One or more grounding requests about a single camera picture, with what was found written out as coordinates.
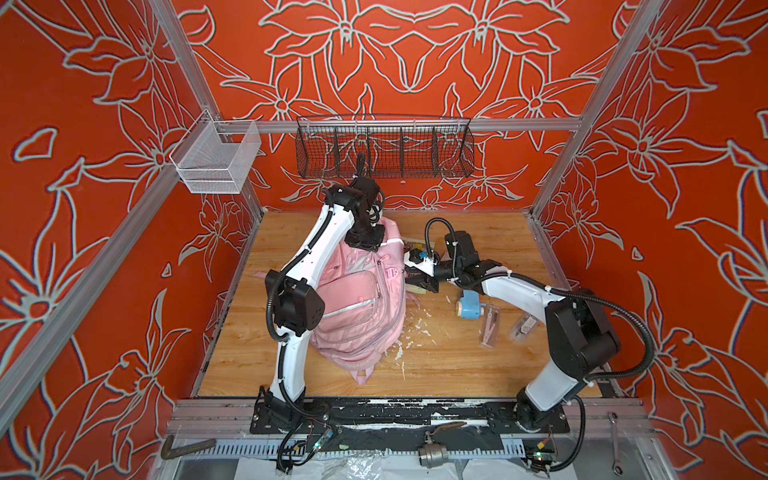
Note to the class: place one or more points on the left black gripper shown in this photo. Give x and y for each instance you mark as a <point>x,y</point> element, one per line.
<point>373,243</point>

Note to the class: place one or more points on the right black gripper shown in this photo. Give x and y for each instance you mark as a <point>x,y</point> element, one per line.
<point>423,282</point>

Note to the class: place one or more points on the pink student backpack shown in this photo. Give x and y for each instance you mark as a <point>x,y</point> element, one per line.
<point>364,302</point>

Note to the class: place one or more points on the colourful picture book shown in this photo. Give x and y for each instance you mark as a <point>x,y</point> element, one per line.
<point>423,246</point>

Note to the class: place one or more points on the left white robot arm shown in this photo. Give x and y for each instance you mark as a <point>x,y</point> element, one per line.
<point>351,214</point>

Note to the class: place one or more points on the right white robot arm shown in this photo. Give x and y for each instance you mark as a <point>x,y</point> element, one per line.
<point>580,335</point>

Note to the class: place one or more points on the blue pencil sharpener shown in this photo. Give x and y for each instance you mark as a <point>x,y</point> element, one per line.
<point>469,306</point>

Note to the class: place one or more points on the clear eraser box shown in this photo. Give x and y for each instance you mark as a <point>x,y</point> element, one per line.
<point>523,328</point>

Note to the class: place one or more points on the metal ball valve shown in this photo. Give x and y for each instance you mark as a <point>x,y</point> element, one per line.
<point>433,454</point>

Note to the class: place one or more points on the silver wrench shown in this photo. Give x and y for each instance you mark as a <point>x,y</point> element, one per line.
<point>617,467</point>

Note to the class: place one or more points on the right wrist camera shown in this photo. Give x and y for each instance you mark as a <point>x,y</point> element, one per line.
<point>419,259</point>

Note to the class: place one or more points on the black wire wall basket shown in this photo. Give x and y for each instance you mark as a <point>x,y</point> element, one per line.
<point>384,146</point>

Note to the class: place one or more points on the white wire wall basket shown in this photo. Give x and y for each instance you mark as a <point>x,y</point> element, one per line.
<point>216,156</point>

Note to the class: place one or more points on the white cable duct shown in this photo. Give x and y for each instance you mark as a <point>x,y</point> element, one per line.
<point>266,448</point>

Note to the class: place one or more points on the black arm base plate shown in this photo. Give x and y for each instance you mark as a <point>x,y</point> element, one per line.
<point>274,416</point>

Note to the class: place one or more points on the rusty metal bracket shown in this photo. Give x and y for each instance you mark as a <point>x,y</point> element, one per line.
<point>170,451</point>

